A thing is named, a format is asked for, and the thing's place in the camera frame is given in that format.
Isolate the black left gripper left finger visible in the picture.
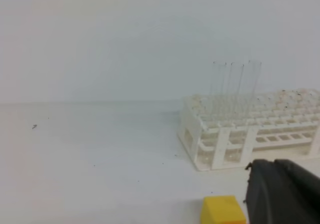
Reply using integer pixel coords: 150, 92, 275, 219
244, 159, 290, 223

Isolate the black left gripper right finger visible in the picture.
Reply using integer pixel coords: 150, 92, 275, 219
274, 159, 320, 223

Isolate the white plastic test tube rack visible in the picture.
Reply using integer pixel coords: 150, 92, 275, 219
178, 89, 320, 171

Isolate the clear tube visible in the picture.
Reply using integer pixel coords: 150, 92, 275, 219
244, 60, 262, 118
206, 61, 227, 121
223, 62, 244, 121

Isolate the clear tube far left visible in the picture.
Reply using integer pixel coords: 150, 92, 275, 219
206, 61, 227, 121

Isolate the yellow cube block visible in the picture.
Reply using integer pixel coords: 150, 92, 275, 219
200, 195, 247, 224

